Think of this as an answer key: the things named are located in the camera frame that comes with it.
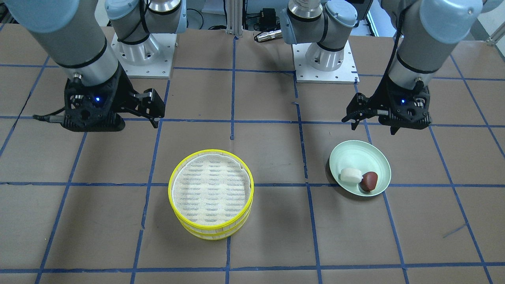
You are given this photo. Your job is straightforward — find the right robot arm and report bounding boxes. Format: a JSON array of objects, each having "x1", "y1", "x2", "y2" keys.
[{"x1": 5, "y1": 0, "x2": 187, "y2": 132}]

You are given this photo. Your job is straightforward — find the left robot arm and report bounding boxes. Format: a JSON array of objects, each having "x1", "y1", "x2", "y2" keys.
[{"x1": 280, "y1": 0, "x2": 501, "y2": 135}]

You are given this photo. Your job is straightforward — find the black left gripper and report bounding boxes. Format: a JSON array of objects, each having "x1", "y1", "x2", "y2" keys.
[{"x1": 342, "y1": 76, "x2": 432, "y2": 135}]

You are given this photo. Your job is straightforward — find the yellow steamer bottom layer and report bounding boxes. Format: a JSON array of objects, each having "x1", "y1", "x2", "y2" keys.
[{"x1": 179, "y1": 212, "x2": 250, "y2": 240}]

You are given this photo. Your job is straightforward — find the yellow steamer top layer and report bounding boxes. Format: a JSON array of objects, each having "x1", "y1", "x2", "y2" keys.
[{"x1": 168, "y1": 149, "x2": 254, "y2": 230}]

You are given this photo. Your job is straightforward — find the white bun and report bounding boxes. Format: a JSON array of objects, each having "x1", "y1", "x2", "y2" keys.
[{"x1": 339, "y1": 167, "x2": 363, "y2": 184}]

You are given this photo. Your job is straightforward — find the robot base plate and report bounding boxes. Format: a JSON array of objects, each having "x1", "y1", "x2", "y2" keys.
[
  {"x1": 292, "y1": 41, "x2": 360, "y2": 84},
  {"x1": 111, "y1": 34, "x2": 177, "y2": 79}
]

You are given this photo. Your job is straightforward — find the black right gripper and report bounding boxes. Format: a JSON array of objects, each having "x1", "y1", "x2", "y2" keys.
[{"x1": 63, "y1": 65, "x2": 165, "y2": 132}]

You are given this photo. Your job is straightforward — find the yellow steamer layer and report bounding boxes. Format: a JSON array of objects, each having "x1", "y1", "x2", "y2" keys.
[
  {"x1": 168, "y1": 149, "x2": 254, "y2": 230},
  {"x1": 179, "y1": 212, "x2": 250, "y2": 240}
]

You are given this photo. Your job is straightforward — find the brown bun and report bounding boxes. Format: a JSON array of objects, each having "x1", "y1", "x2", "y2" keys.
[{"x1": 359, "y1": 171, "x2": 378, "y2": 192}]

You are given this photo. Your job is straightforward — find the light green bowl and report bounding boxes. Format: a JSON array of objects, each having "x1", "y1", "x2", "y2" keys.
[{"x1": 329, "y1": 140, "x2": 392, "y2": 196}]

